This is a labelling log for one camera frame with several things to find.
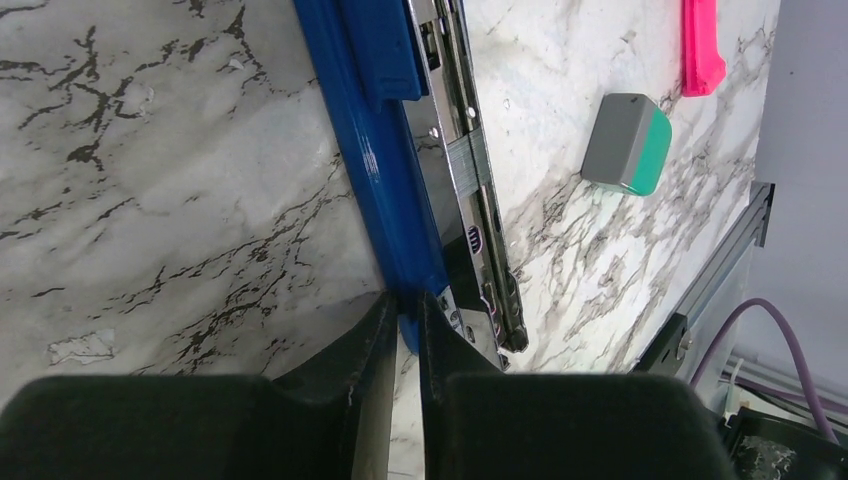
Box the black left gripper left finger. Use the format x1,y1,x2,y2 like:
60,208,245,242
1,293,398,479

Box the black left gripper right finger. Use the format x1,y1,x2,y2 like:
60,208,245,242
417,293,734,479

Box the grey staple strip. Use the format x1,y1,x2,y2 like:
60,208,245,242
446,128,493,201

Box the blue stapler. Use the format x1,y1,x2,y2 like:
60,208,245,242
295,1,529,370

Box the green eraser block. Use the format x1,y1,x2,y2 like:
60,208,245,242
580,93,672,197

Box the pink highlighter marker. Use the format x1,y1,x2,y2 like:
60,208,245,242
681,0,726,97

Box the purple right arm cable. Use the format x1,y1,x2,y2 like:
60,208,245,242
688,298,841,446

